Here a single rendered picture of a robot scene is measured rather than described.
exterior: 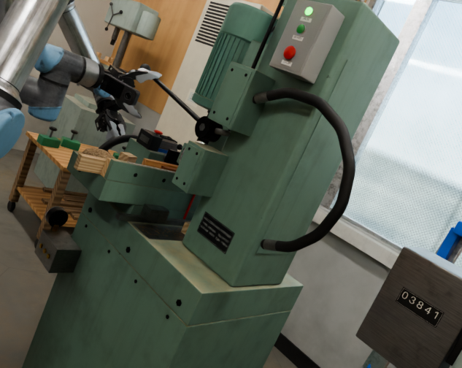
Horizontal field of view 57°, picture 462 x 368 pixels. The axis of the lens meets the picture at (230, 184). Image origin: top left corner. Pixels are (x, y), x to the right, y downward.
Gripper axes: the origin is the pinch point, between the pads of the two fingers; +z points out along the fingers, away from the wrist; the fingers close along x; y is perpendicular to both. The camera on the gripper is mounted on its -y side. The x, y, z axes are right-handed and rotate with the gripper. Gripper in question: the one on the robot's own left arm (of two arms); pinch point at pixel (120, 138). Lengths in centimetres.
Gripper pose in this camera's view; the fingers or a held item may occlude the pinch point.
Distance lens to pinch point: 166.7
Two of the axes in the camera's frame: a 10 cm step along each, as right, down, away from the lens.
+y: -6.8, 5.6, 4.8
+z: 3.5, 8.2, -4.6
